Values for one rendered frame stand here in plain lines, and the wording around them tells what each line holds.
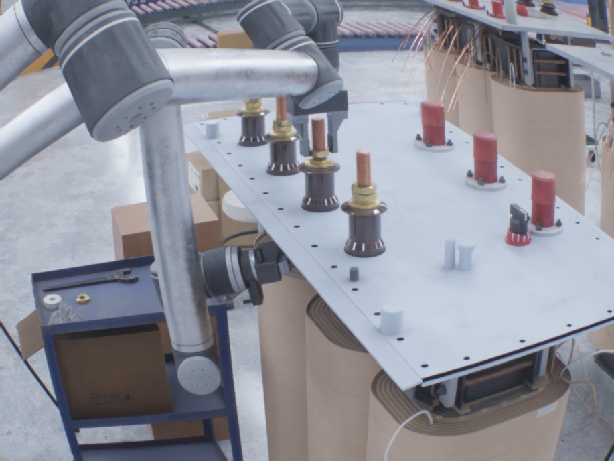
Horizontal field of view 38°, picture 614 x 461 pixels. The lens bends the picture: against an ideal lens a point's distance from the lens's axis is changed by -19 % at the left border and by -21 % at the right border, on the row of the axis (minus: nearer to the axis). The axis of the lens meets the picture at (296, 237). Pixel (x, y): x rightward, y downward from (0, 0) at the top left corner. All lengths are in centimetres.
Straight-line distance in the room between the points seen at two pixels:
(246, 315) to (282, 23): 310
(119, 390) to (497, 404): 143
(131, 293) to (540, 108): 237
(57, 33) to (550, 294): 112
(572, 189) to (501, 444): 306
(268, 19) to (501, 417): 99
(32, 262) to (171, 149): 378
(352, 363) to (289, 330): 47
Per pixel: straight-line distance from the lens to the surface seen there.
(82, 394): 317
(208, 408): 328
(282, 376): 294
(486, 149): 254
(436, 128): 283
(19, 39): 153
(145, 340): 311
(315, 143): 236
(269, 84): 186
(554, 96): 483
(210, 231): 363
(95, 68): 143
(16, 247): 620
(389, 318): 181
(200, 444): 377
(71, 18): 147
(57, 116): 241
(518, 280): 204
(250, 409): 425
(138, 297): 319
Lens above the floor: 219
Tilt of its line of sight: 22 degrees down
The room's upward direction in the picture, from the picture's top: 2 degrees counter-clockwise
